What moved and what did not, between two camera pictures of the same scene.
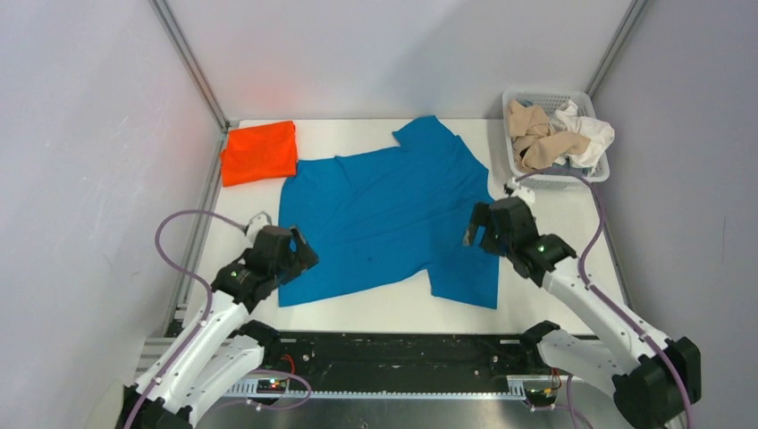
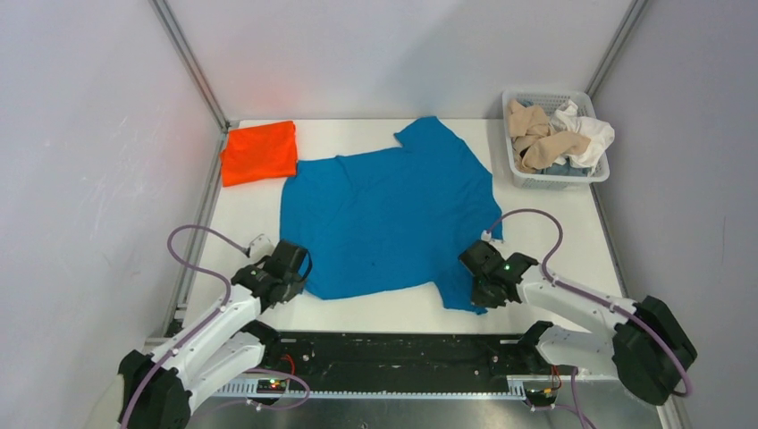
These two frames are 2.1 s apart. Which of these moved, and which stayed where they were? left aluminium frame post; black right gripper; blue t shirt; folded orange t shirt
Moved: black right gripper
Stayed: blue t shirt; folded orange t shirt; left aluminium frame post
